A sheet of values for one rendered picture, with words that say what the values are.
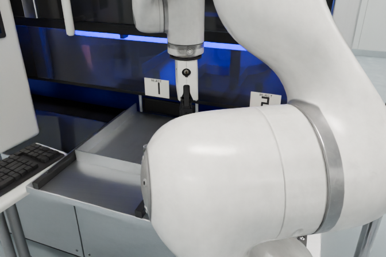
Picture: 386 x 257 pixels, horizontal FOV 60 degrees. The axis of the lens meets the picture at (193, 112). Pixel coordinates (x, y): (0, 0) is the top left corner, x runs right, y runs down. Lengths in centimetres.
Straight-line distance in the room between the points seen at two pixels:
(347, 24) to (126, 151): 67
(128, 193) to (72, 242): 96
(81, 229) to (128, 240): 24
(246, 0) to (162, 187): 16
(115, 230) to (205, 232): 129
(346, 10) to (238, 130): 67
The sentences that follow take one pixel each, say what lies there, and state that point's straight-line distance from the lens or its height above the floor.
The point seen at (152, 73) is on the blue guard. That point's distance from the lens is 105.
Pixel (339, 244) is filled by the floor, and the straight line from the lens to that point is 207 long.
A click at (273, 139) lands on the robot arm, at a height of 128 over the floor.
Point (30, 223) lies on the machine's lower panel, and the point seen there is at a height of 21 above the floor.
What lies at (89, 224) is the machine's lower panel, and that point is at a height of 33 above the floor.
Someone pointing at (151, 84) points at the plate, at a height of 103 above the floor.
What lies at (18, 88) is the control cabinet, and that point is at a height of 100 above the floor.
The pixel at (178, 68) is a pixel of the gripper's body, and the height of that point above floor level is 117.
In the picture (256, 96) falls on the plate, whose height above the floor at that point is 104.
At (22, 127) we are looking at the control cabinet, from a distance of 130.
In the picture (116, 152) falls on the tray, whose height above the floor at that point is 88.
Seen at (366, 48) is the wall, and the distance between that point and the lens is 568.
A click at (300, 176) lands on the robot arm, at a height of 125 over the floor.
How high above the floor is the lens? 141
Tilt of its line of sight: 26 degrees down
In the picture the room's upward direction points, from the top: straight up
